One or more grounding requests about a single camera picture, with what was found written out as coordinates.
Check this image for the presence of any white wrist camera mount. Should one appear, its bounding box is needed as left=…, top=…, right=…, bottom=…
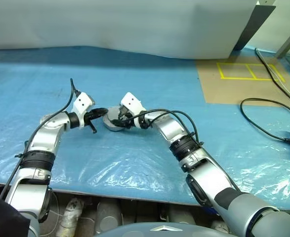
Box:
left=71, top=92, right=96, bottom=129
left=120, top=92, right=147, bottom=119

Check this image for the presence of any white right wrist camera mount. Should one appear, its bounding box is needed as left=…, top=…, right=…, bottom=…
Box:
left=120, top=92, right=147, bottom=119

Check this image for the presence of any blue plastic table cover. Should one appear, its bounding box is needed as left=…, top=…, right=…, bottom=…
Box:
left=0, top=45, right=290, bottom=209

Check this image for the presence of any grey thin cable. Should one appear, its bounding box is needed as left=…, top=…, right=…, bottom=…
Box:
left=256, top=49, right=290, bottom=103

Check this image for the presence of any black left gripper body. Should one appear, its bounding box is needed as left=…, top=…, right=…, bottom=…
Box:
left=84, top=111, right=98, bottom=135

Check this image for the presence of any white backdrop board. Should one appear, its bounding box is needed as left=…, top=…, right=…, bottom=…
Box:
left=0, top=0, right=259, bottom=60

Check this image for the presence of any dark board support strut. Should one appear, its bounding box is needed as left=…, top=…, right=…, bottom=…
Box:
left=237, top=5, right=277, bottom=51

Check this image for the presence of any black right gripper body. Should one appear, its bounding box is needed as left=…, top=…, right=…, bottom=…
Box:
left=118, top=106, right=136, bottom=127

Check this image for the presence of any brown cardboard sheet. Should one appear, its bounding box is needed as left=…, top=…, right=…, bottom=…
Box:
left=196, top=53, right=290, bottom=110

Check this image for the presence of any black looped power cable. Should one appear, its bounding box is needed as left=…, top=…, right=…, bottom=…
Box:
left=240, top=98, right=290, bottom=144

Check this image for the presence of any small white rounded shape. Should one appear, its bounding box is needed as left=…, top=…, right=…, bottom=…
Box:
left=210, top=220, right=226, bottom=233

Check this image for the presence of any black straight cable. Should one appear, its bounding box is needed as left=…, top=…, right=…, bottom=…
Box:
left=255, top=47, right=290, bottom=110

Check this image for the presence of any round silver spoked rotor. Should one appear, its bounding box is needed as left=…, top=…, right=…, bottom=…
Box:
left=105, top=105, right=126, bottom=124

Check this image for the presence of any grey robot torso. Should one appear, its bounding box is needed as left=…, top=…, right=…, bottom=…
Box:
left=92, top=221, right=221, bottom=237

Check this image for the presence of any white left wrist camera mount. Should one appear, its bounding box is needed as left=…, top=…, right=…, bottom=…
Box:
left=71, top=92, right=96, bottom=129

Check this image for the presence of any grey rounded shape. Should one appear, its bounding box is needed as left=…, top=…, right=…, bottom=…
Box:
left=96, top=198, right=123, bottom=233
left=159, top=204, right=196, bottom=226

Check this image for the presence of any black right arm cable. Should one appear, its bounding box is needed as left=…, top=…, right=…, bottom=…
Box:
left=127, top=109, right=242, bottom=192

